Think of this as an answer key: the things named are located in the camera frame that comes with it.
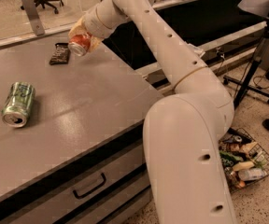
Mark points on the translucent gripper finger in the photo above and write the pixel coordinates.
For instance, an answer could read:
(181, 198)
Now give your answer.
(79, 28)
(95, 42)

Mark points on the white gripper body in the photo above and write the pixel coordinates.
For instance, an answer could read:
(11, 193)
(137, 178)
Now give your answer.
(92, 24)

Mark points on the red coke can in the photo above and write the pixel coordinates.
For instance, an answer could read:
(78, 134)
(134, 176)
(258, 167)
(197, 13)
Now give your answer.
(79, 44)

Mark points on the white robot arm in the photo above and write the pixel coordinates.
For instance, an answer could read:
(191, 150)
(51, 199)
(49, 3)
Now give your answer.
(181, 131)

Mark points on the dark rxbar chocolate bar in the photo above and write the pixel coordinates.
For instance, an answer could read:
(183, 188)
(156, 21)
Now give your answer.
(61, 54)

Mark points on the green soda can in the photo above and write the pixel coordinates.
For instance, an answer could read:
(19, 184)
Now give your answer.
(18, 105)

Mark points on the grey drawer cabinet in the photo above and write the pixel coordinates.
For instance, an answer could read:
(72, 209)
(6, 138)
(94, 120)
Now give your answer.
(45, 179)

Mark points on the black stand base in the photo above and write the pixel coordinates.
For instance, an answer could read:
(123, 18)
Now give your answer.
(243, 84)

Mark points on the green snack bag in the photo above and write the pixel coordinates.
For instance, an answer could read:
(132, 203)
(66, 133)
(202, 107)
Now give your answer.
(229, 159)

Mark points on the clear plastic bottle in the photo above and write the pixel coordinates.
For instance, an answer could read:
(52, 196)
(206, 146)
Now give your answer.
(252, 174)

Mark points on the metal railing post left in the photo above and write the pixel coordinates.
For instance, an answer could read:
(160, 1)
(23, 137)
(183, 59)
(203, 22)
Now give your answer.
(32, 14)

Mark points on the wire basket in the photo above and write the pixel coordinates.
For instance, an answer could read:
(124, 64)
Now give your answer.
(244, 160)

